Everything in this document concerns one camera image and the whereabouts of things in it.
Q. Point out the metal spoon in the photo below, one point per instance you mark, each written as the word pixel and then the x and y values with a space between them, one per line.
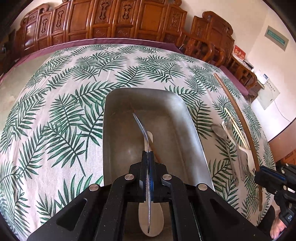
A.
pixel 219 131

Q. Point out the light bamboo chopstick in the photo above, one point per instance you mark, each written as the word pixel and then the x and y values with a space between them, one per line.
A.
pixel 246 146

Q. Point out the white plastic rice paddle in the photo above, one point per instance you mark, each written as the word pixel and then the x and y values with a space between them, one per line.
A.
pixel 250 159

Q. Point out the brown wooden chopstick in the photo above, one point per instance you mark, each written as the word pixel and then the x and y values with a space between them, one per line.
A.
pixel 254 197

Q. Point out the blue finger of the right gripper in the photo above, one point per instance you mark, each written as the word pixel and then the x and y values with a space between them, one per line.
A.
pixel 267 181
pixel 272 172

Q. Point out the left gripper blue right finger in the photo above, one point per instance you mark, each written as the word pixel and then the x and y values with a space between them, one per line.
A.
pixel 151 174

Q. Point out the red gift box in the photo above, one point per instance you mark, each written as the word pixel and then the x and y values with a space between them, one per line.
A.
pixel 238 53

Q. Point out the green leaf pattern tablecloth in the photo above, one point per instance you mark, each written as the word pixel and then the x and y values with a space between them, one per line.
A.
pixel 51 144

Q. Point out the long carved wooden bench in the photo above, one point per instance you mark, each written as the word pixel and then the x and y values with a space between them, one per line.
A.
pixel 43 27

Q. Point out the person's right hand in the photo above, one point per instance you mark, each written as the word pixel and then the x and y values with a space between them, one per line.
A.
pixel 277 227

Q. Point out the purple armchair cushion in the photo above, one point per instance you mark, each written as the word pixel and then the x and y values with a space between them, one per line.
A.
pixel 235 81

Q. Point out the grey metal rectangular tray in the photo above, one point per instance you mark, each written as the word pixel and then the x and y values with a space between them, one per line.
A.
pixel 182 186

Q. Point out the purple bench cushion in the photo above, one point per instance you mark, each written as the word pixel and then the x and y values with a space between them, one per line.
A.
pixel 79 43

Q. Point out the wooden side table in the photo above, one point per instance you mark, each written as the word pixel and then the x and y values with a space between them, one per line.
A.
pixel 257 87

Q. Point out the grey wall electrical panel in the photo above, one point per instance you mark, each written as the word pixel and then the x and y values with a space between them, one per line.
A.
pixel 276 37

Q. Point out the white wall distribution box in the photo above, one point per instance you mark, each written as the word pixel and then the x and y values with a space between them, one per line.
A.
pixel 268 94

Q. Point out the metal fork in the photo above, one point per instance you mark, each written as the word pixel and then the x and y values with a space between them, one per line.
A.
pixel 144 138

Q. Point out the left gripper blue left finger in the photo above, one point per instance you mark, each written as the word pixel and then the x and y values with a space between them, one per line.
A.
pixel 143 178

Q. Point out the carved wooden armchair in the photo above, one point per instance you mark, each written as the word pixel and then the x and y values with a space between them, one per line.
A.
pixel 210 39

